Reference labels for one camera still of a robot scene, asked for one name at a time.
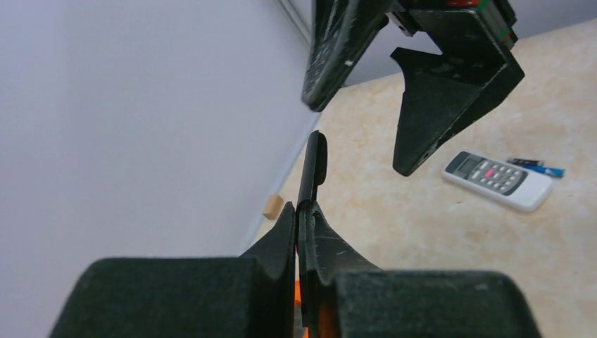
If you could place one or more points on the black battery cover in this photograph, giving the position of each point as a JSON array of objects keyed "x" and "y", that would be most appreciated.
[{"x": 314, "y": 167}]

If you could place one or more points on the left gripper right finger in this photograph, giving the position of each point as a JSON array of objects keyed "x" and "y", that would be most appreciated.
[{"x": 345, "y": 295}]

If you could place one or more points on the blue battery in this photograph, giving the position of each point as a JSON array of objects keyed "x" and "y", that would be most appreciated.
[{"x": 551, "y": 172}]

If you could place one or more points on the orange plastic ring toy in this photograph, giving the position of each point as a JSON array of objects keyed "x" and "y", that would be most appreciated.
[{"x": 298, "y": 298}]

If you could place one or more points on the dark battery beside remote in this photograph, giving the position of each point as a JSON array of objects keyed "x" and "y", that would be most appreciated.
[{"x": 524, "y": 162}]

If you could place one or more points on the white remote control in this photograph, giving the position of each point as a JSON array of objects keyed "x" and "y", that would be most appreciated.
[{"x": 507, "y": 184}]

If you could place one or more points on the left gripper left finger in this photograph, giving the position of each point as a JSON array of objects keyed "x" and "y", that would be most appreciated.
[{"x": 251, "y": 295}]

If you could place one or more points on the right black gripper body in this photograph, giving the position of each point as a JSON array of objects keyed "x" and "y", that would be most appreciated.
[{"x": 466, "y": 32}]

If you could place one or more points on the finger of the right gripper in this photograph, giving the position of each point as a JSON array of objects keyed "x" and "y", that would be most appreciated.
[
  {"x": 341, "y": 33},
  {"x": 443, "y": 95}
]

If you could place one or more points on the small wooden block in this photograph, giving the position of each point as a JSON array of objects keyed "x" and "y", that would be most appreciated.
[{"x": 273, "y": 207}]

